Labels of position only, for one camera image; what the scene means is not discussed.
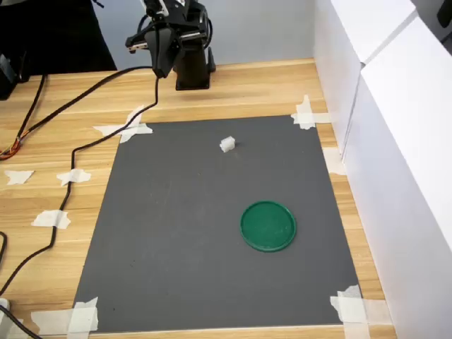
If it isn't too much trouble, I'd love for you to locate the round green lid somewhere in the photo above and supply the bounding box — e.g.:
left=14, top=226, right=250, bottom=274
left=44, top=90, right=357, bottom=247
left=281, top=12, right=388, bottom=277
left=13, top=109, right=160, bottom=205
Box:
left=239, top=200, right=297, bottom=253

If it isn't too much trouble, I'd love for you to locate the white masking tape strip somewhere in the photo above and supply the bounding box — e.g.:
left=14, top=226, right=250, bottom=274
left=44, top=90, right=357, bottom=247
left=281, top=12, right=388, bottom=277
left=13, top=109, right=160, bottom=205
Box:
left=56, top=168, right=92, bottom=187
left=290, top=112, right=333, bottom=125
left=337, top=284, right=371, bottom=339
left=330, top=295, right=393, bottom=325
left=66, top=296, right=100, bottom=333
left=323, top=147, right=349, bottom=177
left=30, top=309, right=100, bottom=335
left=3, top=169, right=35, bottom=186
left=30, top=209, right=71, bottom=230
left=92, top=122, right=154, bottom=138
left=295, top=94, right=316, bottom=131
left=119, top=105, right=145, bottom=144

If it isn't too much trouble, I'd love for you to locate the person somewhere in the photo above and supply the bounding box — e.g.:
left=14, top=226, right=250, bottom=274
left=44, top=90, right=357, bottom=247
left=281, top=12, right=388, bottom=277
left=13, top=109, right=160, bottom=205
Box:
left=0, top=0, right=118, bottom=76

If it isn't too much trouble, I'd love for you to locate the black device box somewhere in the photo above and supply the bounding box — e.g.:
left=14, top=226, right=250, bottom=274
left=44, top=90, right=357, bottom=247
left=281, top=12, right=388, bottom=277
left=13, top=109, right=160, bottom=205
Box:
left=0, top=51, right=29, bottom=102

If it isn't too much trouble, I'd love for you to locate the white partition board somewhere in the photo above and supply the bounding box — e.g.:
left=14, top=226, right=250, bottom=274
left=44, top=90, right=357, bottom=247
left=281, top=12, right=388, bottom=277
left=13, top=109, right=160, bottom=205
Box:
left=340, top=16, right=452, bottom=339
left=312, top=0, right=420, bottom=163

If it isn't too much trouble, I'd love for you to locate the dark grey mat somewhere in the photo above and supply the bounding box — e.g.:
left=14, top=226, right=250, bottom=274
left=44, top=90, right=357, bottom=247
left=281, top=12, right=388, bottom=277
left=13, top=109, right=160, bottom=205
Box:
left=72, top=114, right=363, bottom=335

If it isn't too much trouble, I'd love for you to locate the black chair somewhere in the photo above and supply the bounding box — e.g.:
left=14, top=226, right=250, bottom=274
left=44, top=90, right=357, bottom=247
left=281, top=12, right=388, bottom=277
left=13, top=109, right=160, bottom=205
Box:
left=436, top=0, right=452, bottom=29

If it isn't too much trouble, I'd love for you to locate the long black camera cable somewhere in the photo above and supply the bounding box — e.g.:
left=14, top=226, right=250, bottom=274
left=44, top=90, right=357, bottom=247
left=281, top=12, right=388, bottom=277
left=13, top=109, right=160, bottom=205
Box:
left=0, top=72, right=160, bottom=296

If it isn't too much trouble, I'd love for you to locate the coloured wire bundle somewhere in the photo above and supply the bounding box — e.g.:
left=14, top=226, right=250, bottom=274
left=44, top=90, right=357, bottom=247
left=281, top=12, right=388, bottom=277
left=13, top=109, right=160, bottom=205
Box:
left=0, top=136, right=24, bottom=160

